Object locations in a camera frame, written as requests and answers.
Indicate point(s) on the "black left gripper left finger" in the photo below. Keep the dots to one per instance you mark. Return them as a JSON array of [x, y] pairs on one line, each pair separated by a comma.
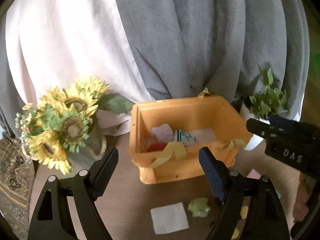
[[51, 217]]

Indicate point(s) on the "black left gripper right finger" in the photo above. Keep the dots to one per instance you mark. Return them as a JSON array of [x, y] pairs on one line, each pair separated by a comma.
[[265, 218]]

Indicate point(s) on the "pink taxi cloth book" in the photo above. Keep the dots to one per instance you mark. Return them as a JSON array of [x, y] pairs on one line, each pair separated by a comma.
[[254, 174]]

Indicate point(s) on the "white square sponge cloth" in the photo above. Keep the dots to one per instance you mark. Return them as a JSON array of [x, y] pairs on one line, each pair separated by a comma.
[[169, 219]]

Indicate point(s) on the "yellow soft toy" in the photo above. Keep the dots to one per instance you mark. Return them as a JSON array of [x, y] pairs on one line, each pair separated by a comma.
[[241, 221]]

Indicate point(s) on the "red soft item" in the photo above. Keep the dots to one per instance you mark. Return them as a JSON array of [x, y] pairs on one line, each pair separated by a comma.
[[159, 146]]

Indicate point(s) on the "teal patterned soft item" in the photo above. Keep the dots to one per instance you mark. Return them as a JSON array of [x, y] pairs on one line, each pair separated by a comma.
[[184, 137]]

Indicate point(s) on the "white ribbed plant pot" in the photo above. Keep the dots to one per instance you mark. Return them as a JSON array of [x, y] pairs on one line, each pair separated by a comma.
[[256, 139]]

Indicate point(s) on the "grey ribbed vase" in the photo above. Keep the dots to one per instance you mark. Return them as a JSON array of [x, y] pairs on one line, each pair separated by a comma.
[[95, 147]]

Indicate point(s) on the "green potted plant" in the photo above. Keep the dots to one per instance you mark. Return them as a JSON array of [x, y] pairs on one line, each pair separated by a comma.
[[270, 101]]

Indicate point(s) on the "yellow sunflower bouquet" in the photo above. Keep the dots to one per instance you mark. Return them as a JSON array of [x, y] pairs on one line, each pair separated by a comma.
[[59, 123]]

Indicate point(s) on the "patterned brown cushion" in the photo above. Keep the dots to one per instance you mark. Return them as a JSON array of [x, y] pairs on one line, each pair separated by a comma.
[[17, 178]]

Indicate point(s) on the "orange plastic storage crate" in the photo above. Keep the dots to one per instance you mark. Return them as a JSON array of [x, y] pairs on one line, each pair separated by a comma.
[[176, 161]]

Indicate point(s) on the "translucent white cloth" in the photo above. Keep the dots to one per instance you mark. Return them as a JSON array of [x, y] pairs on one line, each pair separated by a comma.
[[203, 136]]

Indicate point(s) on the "pink fluffy cloth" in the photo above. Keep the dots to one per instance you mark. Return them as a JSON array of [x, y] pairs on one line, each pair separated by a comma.
[[163, 133]]

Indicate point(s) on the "grey curtain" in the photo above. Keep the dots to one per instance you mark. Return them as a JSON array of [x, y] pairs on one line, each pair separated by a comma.
[[182, 47]]

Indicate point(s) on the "pale pink curtain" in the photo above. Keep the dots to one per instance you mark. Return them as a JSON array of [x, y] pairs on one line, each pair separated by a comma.
[[52, 43]]

